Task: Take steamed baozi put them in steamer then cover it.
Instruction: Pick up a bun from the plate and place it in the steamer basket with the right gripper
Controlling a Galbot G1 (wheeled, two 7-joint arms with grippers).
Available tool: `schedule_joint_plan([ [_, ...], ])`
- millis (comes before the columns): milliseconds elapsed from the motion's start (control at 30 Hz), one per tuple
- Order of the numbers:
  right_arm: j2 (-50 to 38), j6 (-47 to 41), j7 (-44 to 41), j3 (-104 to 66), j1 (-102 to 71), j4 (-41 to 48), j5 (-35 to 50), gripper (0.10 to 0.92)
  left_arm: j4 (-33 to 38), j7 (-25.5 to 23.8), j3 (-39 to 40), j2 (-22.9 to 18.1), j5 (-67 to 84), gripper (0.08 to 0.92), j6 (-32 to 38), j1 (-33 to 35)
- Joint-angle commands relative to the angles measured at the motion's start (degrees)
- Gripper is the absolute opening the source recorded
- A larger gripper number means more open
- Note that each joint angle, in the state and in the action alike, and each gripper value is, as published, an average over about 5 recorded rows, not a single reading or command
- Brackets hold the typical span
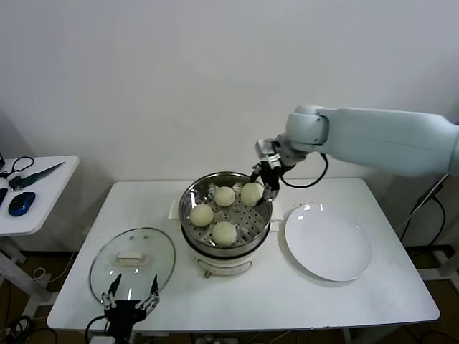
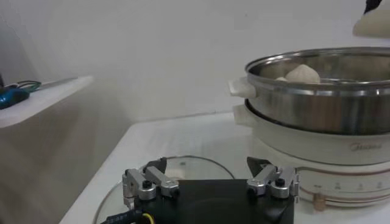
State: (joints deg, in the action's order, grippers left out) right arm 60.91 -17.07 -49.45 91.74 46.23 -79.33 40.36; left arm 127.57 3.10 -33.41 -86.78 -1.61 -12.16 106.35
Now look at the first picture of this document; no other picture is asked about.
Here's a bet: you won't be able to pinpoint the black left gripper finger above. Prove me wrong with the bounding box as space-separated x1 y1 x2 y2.
138 274 161 311
100 274 123 309

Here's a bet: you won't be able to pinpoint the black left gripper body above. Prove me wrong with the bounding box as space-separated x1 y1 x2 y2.
103 300 148 340

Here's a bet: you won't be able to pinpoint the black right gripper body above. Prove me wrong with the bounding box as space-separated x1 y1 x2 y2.
258 160 288 189

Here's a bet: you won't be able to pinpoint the white steamed baozi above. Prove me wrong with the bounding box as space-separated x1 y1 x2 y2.
211 221 237 249
189 204 214 228
214 186 237 208
240 182 265 208

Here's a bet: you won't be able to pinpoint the round glass pot lid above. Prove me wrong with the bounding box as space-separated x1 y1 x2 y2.
89 227 176 305

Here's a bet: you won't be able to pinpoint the stainless steel steamer basket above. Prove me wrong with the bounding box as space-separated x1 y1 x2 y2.
168 171 283 254

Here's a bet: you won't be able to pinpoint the white electric pot base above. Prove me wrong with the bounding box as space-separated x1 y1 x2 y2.
171 214 281 280

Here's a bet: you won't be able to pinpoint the round white plate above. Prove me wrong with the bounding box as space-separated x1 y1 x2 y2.
285 203 374 282

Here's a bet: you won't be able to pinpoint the white side table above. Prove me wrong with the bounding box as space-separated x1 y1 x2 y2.
0 155 80 312

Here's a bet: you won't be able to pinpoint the blue computer mouse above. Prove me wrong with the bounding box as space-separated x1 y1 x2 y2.
8 191 37 217

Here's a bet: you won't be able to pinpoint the white shelf stand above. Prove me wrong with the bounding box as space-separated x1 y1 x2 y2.
417 175 459 284

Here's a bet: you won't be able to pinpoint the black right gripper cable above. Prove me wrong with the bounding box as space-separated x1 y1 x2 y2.
281 152 329 189

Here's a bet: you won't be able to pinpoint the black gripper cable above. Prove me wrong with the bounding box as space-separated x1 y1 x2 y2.
85 315 108 341
281 152 329 189

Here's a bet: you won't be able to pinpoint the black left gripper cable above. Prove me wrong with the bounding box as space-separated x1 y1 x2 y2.
85 315 108 341

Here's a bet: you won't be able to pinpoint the white floor cable coil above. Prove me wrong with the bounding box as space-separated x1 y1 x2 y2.
32 267 54 285

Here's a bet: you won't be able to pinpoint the black floor cables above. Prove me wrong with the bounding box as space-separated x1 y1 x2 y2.
0 315 58 344

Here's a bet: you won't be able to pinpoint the green handled blade tool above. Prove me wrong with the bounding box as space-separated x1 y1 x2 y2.
9 161 67 191

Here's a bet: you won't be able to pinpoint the white hanging cable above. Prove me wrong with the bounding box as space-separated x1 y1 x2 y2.
410 175 449 216

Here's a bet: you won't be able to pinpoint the black power cable with plug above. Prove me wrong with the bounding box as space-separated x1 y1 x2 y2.
399 181 448 248

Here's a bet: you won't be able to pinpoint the black looped cable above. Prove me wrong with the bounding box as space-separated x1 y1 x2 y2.
0 156 36 180

